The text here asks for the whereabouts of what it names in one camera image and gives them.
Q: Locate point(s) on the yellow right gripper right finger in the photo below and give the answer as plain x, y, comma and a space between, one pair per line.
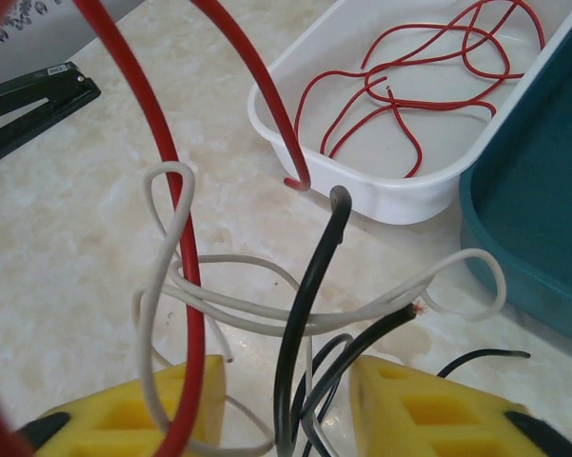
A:
409, 438

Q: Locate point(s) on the white plastic tray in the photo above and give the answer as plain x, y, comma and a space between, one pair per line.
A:
447, 152

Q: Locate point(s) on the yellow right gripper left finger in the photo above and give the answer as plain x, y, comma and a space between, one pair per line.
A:
85, 438

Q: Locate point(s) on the teal plastic tray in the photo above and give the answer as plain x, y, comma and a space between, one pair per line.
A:
542, 190

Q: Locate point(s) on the black stapler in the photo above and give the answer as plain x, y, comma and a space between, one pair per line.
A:
33, 109

